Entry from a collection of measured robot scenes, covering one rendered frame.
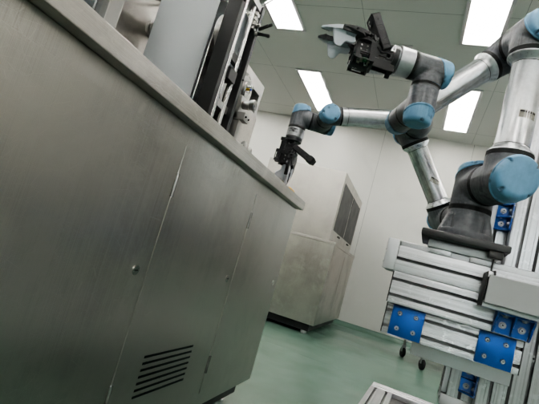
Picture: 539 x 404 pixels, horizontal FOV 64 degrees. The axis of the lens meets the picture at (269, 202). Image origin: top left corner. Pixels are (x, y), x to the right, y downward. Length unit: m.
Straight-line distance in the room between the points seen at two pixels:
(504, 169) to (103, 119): 0.93
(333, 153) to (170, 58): 5.02
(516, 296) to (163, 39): 1.33
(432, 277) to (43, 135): 1.01
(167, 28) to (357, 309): 4.98
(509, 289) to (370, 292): 4.91
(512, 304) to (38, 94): 1.06
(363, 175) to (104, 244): 5.58
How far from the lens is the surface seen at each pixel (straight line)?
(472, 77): 1.43
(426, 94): 1.20
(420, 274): 1.29
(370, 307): 6.04
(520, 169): 1.23
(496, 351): 1.34
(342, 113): 1.75
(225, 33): 1.44
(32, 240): 0.74
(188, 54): 1.56
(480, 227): 1.32
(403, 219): 6.11
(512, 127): 1.29
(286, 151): 1.80
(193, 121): 0.97
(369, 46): 1.21
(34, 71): 0.70
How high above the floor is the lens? 0.62
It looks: 7 degrees up
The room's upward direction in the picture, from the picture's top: 16 degrees clockwise
